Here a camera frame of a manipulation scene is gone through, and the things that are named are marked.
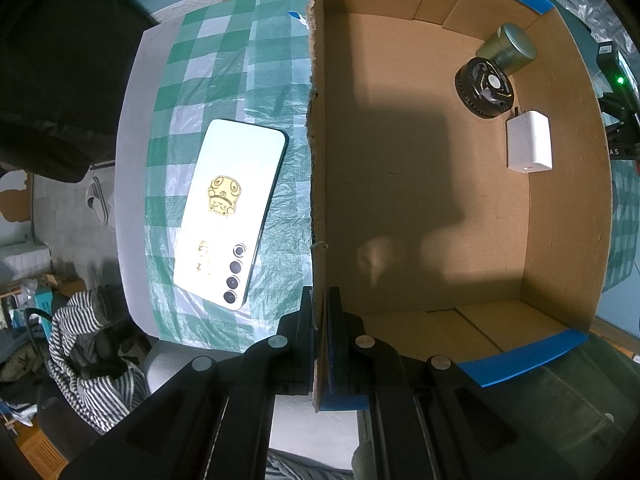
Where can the black round fan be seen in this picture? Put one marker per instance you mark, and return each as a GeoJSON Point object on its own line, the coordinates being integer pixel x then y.
{"type": "Point", "coordinates": [482, 87]}

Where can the black hanging cloth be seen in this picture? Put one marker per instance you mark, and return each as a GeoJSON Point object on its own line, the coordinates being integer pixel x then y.
{"type": "Point", "coordinates": [60, 85]}

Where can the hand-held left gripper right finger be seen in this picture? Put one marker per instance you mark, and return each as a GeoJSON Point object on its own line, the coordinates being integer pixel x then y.
{"type": "Point", "coordinates": [335, 330]}

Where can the green round tin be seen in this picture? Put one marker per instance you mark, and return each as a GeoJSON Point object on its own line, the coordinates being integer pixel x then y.
{"type": "Point", "coordinates": [510, 50]}

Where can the black white striped cloth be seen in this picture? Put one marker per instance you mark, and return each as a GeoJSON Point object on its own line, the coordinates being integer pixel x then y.
{"type": "Point", "coordinates": [75, 320]}

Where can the white plastic crate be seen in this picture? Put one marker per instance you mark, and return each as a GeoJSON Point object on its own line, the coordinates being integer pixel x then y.
{"type": "Point", "coordinates": [25, 262]}

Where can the white slipper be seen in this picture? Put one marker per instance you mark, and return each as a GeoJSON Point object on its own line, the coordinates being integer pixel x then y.
{"type": "Point", "coordinates": [95, 200]}
{"type": "Point", "coordinates": [111, 215]}

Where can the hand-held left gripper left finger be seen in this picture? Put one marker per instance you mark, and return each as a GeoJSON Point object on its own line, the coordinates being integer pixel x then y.
{"type": "Point", "coordinates": [305, 320]}

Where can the blue cardboard box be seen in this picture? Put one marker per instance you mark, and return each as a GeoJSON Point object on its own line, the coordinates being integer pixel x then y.
{"type": "Point", "coordinates": [425, 210]}

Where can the green checkered tablecloth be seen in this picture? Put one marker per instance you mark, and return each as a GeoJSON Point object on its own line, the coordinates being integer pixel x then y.
{"type": "Point", "coordinates": [170, 110]}

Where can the person's green trousers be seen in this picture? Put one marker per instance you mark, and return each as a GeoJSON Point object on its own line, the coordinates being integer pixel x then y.
{"type": "Point", "coordinates": [575, 400]}

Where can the white wall charger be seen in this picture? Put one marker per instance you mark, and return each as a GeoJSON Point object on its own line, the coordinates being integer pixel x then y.
{"type": "Point", "coordinates": [529, 142]}

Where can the white phone with gold sticker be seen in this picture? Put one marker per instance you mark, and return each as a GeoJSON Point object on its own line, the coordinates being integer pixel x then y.
{"type": "Point", "coordinates": [225, 210]}

